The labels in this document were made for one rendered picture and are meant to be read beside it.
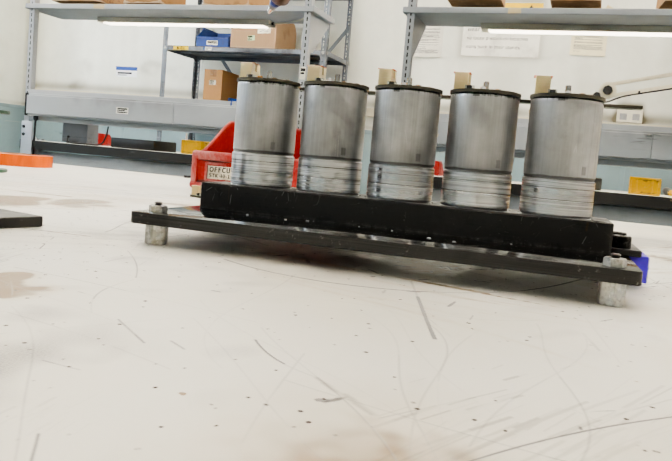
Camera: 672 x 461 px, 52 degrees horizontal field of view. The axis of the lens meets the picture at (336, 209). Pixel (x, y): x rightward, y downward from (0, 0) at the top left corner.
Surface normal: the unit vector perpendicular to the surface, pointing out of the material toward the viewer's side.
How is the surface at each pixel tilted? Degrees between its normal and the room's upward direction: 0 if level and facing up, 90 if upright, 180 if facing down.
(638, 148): 90
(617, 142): 90
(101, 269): 0
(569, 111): 90
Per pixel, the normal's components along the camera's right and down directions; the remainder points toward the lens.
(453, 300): 0.08, -0.99
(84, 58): -0.33, 0.04
